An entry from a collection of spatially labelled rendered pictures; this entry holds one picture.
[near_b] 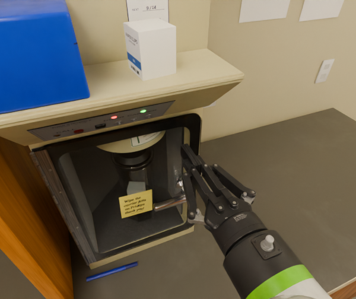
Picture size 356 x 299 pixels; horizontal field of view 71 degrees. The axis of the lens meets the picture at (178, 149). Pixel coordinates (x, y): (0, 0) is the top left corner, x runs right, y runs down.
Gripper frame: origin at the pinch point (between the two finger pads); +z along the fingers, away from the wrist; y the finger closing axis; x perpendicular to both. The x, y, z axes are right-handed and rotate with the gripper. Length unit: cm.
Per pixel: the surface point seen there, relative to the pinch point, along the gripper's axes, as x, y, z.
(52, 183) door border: 0.0, 26.2, 3.7
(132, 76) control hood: -20.1, 10.0, -1.6
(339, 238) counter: 37, -46, -14
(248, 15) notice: -14, -44, 48
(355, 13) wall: -10, -100, 48
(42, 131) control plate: -15.3, 22.9, -2.9
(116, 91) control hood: -20.1, 13.0, -5.2
